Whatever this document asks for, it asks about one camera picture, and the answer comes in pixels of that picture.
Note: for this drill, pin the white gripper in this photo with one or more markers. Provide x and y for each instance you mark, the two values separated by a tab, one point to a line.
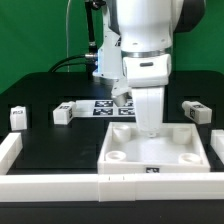
147	78

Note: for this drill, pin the white U-shaped fence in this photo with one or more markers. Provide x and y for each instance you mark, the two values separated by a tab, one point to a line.
94	187

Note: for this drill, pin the white square tabletop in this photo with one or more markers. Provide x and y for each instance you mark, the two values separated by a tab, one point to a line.
176	149

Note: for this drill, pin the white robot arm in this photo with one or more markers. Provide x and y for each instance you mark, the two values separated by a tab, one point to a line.
136	54

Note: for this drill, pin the fiducial marker sheet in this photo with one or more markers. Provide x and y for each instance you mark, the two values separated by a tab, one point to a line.
98	108

